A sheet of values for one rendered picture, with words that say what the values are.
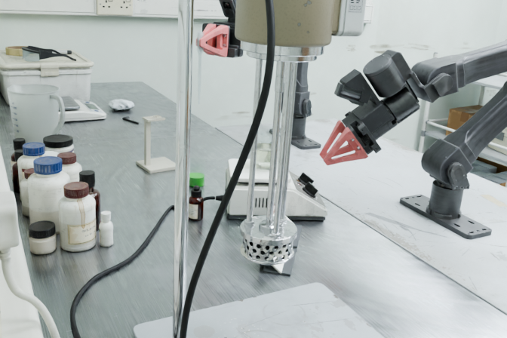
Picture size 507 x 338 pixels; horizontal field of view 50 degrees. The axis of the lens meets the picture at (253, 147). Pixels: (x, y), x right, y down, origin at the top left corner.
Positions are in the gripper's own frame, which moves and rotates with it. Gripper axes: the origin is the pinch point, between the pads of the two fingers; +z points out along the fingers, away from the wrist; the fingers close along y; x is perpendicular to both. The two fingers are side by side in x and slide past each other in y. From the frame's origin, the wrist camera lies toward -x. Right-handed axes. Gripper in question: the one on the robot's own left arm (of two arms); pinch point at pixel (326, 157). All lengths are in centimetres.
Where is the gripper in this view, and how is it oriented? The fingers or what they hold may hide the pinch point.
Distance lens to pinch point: 105.6
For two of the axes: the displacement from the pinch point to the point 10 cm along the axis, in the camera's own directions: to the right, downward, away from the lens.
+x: 5.9, 7.5, 2.9
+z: -8.0, 5.9, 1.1
